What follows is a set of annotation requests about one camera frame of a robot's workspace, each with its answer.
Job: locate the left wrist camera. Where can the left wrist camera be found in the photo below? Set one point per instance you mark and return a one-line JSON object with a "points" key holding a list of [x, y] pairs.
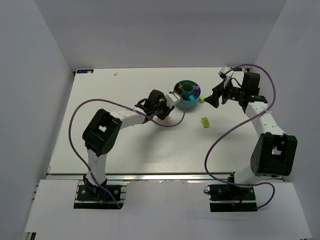
{"points": [[172, 99]]}

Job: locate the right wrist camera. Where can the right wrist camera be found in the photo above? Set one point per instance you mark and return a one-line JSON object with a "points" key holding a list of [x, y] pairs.
{"points": [[225, 74]]}

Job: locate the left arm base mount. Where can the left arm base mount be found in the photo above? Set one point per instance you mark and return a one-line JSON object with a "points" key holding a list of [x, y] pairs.
{"points": [[85, 199]]}

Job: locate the left dark blue table label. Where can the left dark blue table label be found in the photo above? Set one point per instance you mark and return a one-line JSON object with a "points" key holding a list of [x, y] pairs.
{"points": [[84, 71]]}

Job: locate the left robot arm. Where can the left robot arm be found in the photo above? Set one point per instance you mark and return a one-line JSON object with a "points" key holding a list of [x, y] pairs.
{"points": [[101, 133]]}

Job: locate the teal round divided container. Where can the teal round divided container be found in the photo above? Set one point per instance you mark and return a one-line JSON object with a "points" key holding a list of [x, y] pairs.
{"points": [[187, 90]]}

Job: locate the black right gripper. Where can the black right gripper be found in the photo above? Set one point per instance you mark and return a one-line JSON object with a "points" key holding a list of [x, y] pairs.
{"points": [[224, 93]]}

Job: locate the small lime lego by container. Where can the small lime lego by container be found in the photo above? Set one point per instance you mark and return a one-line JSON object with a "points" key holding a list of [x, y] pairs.
{"points": [[201, 99]]}

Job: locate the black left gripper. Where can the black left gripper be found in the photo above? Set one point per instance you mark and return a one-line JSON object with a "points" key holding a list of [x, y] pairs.
{"points": [[164, 110]]}

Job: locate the purple orange lego stack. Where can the purple orange lego stack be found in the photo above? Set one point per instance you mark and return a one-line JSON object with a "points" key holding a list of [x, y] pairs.
{"points": [[196, 91]]}

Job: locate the dark blue table label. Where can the dark blue table label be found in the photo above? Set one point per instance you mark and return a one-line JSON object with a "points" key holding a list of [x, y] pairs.
{"points": [[237, 69], [84, 71]]}

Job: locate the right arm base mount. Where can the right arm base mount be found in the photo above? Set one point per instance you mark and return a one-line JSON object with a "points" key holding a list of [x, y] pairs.
{"points": [[227, 198]]}

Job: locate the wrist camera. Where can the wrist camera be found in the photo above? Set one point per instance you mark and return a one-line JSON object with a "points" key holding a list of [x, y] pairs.
{"points": [[172, 99], [225, 74]]}

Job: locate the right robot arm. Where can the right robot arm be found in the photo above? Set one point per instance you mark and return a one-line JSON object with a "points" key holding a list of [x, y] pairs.
{"points": [[274, 153]]}

